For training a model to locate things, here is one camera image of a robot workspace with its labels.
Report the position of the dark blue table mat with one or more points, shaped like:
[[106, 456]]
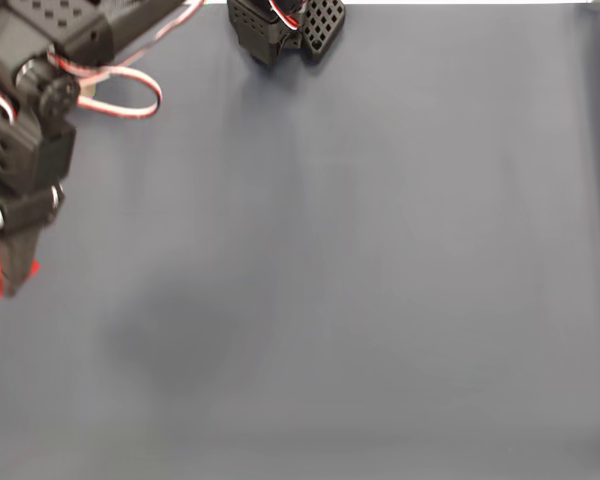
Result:
[[355, 275]]

